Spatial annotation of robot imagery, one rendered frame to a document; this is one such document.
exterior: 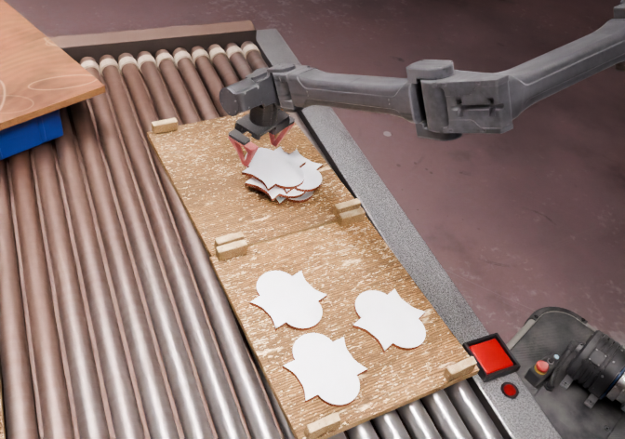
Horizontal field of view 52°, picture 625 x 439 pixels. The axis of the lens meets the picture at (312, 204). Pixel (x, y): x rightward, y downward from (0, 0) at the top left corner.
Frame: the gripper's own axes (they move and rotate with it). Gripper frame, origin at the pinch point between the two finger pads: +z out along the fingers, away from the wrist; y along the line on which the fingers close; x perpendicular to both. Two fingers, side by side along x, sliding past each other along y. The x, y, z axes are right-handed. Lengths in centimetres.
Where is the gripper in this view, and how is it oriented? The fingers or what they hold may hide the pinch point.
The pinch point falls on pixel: (259, 152)
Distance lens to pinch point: 139.4
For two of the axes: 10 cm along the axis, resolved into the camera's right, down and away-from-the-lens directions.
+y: -6.0, 4.9, -6.3
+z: -1.3, 7.1, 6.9
